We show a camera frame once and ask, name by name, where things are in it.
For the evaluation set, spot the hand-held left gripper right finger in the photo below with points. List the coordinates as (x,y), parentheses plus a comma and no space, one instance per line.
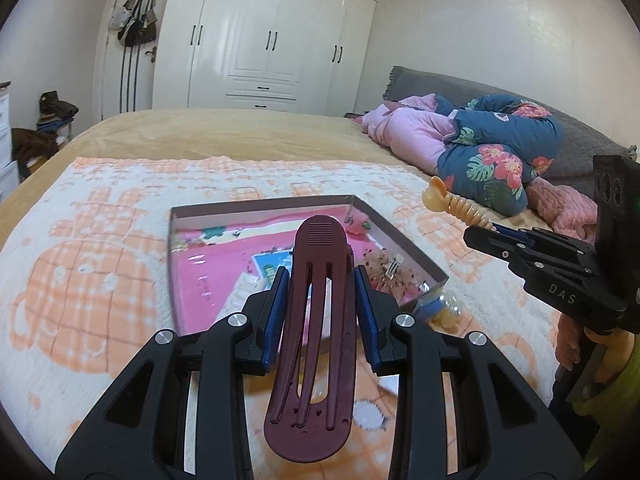
(369,325)

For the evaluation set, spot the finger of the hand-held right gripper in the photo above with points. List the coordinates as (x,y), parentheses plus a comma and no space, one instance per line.
(550,242)
(492,245)

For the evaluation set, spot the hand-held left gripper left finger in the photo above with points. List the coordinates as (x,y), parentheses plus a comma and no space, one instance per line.
(277,310)

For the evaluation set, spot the clear glitter bow hair clip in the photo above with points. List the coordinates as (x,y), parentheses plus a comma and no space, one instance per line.
(380,280)

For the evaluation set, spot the maroon hair clip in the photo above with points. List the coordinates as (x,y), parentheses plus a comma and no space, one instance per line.
(320,260)

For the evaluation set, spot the shallow brown cardboard box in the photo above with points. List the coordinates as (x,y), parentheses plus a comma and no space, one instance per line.
(400,240)

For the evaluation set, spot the pink strawberry hair clip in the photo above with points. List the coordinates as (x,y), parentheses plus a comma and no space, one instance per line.
(357,226)

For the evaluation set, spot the person's right forearm green sleeve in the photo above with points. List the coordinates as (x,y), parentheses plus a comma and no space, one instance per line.
(622,420)

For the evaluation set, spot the person's right hand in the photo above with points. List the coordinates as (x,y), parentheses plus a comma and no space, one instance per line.
(612,355)

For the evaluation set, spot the pink fluffy blanket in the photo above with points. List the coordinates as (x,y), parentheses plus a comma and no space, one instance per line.
(565,205)

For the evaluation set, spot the clear pearl hair accessory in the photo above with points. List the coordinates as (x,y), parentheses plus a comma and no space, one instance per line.
(449,312)

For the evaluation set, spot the blue floral pink-lined quilt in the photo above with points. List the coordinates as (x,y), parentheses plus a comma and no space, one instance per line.
(495,160)

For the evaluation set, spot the white and orange printed blanket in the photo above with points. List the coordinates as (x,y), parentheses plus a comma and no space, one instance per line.
(100,260)

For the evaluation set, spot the bed with yellow sheet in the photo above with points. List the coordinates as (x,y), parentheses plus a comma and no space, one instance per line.
(225,132)

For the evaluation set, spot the white glossy wardrobe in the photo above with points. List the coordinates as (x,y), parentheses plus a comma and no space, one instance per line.
(260,35)

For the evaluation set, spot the white door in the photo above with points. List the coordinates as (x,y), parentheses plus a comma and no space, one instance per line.
(112,80)

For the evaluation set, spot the dark brown clothes pile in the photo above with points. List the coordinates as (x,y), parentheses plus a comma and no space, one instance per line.
(32,147)

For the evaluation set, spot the stool with folded clothes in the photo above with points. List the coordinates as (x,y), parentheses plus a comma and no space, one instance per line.
(57,107)

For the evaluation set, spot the white plastic drawer cabinet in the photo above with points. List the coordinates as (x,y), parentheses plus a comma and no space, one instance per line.
(6,150)

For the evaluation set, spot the black hanging handbag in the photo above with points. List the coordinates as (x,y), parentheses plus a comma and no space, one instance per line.
(137,25)

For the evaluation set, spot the white hanging bag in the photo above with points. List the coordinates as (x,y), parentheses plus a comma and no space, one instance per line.
(118,17)

